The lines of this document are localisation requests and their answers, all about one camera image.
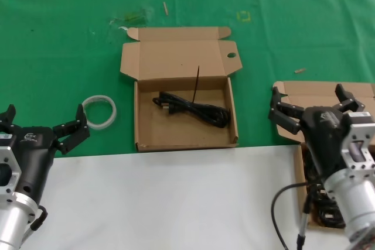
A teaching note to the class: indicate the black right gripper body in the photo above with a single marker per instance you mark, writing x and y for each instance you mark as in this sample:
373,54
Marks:
325,136

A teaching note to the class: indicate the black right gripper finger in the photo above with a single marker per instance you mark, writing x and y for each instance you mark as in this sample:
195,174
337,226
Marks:
285,115
348,100

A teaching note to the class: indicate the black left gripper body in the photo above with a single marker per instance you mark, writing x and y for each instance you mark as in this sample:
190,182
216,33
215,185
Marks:
35,156

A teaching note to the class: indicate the green table cloth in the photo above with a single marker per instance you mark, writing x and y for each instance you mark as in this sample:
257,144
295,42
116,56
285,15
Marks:
44,56

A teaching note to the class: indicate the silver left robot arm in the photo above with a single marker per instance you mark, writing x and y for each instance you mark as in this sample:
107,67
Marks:
13,220

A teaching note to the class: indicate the thin wooden stick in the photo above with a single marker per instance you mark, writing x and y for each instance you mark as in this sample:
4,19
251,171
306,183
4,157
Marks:
165,8

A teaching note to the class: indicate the small wood chip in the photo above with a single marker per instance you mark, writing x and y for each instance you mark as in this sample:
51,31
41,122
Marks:
300,71

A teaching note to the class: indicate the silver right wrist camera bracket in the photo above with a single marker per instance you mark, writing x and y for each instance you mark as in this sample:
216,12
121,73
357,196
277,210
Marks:
359,141

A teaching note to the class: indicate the open cardboard box with hole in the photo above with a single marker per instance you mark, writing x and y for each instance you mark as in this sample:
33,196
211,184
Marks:
175,56

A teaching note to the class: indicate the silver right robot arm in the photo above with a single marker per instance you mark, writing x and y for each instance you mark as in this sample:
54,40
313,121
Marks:
354,203

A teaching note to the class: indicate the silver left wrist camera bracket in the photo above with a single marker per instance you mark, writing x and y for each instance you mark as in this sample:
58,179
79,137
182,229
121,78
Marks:
7,156

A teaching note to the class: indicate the clear tape roll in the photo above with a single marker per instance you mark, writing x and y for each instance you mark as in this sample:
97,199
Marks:
112,115

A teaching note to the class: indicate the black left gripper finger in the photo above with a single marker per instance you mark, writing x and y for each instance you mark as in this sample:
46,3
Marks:
73,133
8,116

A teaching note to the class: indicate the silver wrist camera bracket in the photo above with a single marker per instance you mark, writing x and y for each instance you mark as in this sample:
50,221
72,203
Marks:
7,156
359,141

